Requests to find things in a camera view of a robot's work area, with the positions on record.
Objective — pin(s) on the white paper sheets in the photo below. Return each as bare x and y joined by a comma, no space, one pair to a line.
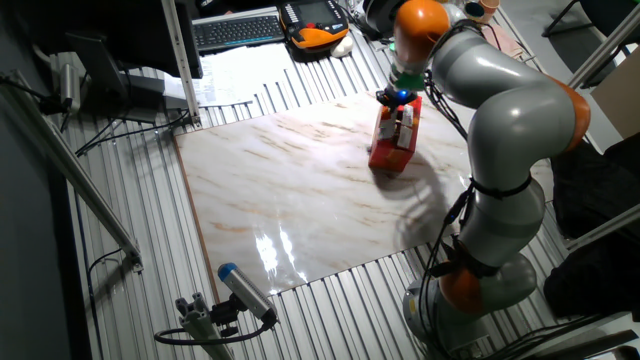
235,75

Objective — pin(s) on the black keyboard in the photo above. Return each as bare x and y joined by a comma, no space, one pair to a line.
235,31

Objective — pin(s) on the black filament reel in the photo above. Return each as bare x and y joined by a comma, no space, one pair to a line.
380,15

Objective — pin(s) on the marble pattern board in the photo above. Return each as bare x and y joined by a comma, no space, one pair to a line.
280,200

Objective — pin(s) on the black chair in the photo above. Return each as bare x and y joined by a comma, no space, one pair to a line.
605,12

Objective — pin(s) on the pink cloth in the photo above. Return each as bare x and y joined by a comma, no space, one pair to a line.
505,42

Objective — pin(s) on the small silver camera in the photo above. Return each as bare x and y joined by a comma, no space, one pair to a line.
70,85

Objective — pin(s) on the aluminium profile post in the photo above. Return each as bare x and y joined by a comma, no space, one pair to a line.
180,60
605,47

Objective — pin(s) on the silver camera with blue cap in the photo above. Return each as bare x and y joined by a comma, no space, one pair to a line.
245,290

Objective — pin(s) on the aluminium profile rail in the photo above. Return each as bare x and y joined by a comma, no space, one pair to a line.
605,227

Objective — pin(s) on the dark metal bar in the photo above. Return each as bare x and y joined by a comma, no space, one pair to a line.
585,345

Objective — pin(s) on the dark cup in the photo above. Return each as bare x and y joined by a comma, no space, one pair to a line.
473,10

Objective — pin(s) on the tan cup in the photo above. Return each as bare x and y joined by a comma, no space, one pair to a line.
489,5

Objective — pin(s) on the black monitor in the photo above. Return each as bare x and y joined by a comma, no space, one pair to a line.
125,35

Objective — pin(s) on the black fabric heap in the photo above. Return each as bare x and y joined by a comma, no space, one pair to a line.
590,200

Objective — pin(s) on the orange black teach pendant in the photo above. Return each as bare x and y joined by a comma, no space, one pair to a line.
315,35

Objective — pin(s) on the dark monitor stand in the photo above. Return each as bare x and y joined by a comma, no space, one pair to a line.
100,65

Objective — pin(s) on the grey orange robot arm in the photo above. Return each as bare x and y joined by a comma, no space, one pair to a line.
520,115

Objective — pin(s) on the long slanted aluminium profile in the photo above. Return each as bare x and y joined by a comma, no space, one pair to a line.
75,170

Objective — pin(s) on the short aluminium mount post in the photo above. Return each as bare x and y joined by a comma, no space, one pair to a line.
200,325

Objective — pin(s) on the beige board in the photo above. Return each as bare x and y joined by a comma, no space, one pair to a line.
620,100

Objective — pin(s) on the white rounded object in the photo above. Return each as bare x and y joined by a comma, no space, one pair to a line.
342,47

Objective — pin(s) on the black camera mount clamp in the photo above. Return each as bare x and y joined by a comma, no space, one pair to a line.
224,315

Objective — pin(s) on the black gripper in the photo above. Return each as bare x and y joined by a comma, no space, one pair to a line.
397,97

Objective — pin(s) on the red cardboard box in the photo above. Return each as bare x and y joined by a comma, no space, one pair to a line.
390,157

